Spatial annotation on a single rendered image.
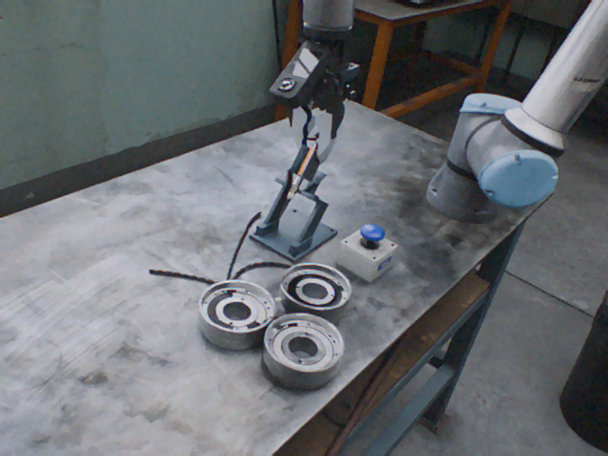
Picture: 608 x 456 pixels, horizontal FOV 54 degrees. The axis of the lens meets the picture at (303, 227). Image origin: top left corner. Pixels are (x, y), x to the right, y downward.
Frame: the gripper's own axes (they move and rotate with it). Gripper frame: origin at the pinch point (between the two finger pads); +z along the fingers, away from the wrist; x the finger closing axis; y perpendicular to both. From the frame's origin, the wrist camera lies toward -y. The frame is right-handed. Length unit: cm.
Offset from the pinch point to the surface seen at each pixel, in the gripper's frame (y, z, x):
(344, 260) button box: -3.0, 15.1, -9.5
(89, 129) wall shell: 74, 55, 146
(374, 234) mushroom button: -1.0, 9.6, -13.3
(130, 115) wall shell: 94, 53, 143
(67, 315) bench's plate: -38.7, 14.6, 13.8
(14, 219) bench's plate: -29.5, 12.0, 37.2
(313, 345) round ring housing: -23.4, 15.3, -15.9
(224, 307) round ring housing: -25.8, 13.5, -2.7
